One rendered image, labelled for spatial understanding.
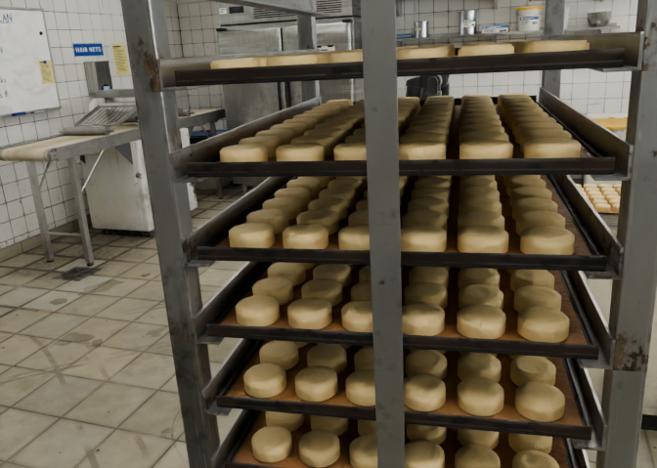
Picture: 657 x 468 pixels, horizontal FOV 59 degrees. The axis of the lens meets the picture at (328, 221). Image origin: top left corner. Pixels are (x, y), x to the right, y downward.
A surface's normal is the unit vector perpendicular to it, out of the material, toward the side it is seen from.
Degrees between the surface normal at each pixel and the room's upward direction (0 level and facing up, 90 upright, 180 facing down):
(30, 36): 90
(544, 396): 0
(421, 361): 0
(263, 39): 90
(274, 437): 0
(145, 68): 90
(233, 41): 90
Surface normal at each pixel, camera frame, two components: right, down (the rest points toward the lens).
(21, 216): 0.94, 0.04
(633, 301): -0.22, 0.29
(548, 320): -0.06, -0.96
